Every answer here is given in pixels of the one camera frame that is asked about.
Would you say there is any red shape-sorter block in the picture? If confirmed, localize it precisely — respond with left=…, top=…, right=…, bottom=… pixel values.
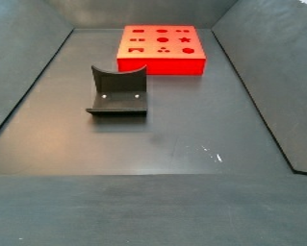
left=117, top=25, right=207, bottom=76

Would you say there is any black curved holder bracket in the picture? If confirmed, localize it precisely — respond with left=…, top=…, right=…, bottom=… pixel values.
left=85, top=66, right=148, bottom=114

